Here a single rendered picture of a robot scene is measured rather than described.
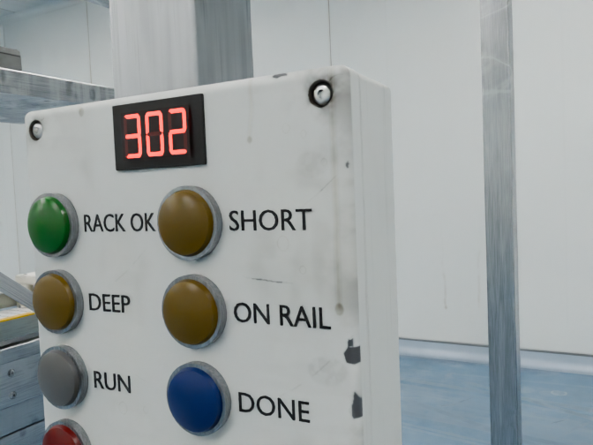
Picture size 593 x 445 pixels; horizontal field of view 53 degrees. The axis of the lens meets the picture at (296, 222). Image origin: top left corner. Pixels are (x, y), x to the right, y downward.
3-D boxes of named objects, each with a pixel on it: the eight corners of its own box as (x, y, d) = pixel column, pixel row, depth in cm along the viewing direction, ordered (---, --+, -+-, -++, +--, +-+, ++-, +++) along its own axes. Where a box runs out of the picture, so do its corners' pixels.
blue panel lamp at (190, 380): (218, 442, 23) (215, 373, 23) (163, 431, 24) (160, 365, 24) (230, 434, 24) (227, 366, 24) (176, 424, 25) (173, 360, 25)
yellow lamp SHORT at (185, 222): (209, 259, 23) (206, 187, 23) (154, 258, 24) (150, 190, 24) (221, 256, 23) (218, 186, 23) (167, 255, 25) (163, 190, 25)
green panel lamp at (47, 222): (64, 256, 27) (61, 194, 26) (24, 255, 28) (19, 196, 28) (78, 254, 27) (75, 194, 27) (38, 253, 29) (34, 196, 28)
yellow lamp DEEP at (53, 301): (70, 335, 27) (65, 275, 27) (28, 330, 28) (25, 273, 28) (83, 331, 27) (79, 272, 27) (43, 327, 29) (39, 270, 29)
